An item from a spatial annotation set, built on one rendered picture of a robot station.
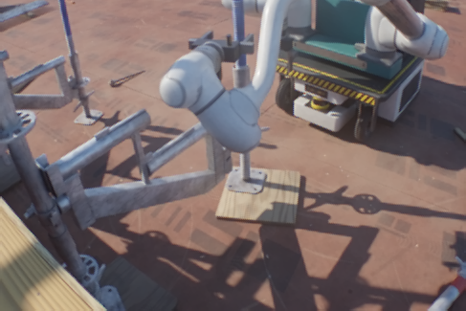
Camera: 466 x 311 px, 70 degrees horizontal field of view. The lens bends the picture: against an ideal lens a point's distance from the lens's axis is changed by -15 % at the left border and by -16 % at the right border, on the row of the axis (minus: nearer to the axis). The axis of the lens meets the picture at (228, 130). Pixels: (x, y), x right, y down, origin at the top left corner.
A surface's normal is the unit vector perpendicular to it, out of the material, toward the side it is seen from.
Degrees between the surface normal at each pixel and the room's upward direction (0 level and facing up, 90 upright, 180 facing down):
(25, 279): 0
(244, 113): 58
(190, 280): 0
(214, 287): 0
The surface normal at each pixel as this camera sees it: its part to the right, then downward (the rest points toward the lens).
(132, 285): -0.06, -0.83
